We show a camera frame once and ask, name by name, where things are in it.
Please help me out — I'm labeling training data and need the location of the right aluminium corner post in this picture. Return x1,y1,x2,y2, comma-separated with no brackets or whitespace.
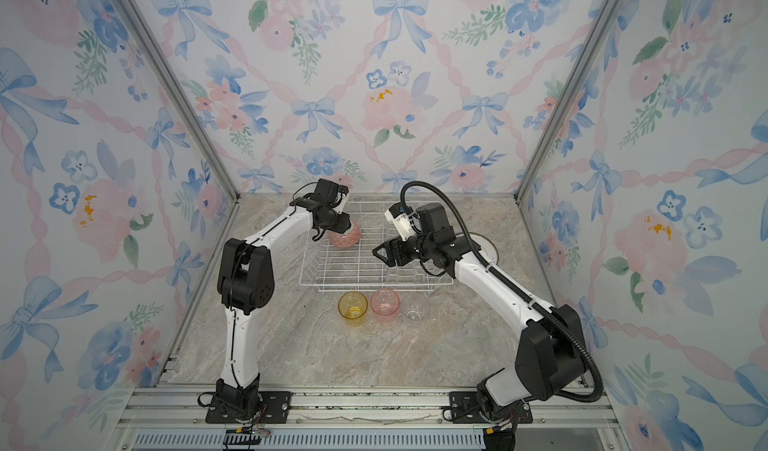
514,0,626,207

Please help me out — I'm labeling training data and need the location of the yellow glass cup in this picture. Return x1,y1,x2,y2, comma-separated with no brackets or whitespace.
337,291,369,327

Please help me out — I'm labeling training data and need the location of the clear drinking glass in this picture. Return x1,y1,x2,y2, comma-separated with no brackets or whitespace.
400,293,431,321

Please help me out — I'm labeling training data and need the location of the aluminium corner post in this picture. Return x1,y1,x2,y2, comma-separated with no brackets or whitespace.
514,0,626,207
113,0,240,203

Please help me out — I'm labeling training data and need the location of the pink glass cup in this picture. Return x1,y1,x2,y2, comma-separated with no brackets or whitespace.
370,288,401,322

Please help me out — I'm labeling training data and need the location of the left aluminium corner post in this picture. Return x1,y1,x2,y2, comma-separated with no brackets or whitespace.
113,0,240,203

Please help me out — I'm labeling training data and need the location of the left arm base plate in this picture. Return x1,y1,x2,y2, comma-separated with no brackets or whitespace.
205,391,292,424

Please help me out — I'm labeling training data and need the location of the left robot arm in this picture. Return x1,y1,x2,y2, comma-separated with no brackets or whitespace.
211,179,351,420

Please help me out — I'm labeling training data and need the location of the aluminium front rail frame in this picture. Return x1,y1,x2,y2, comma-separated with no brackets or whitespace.
106,385,629,450

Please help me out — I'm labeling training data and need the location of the black corrugated cable conduit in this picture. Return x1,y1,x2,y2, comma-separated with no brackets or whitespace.
400,180,604,404

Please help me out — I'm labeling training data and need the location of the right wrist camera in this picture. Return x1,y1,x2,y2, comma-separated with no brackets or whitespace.
384,203,416,241

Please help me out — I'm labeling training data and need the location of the pink patterned bowl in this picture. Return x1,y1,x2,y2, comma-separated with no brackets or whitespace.
329,222,362,249

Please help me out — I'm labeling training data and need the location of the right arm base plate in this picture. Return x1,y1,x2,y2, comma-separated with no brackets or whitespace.
442,391,533,426

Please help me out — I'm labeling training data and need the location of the white wire dish rack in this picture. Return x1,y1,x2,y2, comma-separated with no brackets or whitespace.
299,195,453,292

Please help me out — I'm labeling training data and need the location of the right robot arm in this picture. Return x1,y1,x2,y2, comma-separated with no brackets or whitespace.
373,203,588,416

